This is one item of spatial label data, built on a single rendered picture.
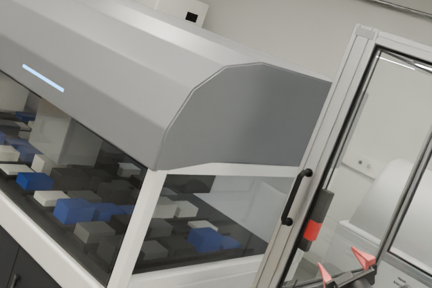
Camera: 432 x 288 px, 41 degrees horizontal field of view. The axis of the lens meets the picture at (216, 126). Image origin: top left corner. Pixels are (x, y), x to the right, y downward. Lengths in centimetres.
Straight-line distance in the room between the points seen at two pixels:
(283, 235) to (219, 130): 42
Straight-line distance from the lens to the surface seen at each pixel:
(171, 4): 544
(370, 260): 149
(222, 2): 613
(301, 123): 233
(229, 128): 198
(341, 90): 172
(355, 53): 172
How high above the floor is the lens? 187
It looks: 10 degrees down
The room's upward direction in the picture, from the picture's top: 20 degrees clockwise
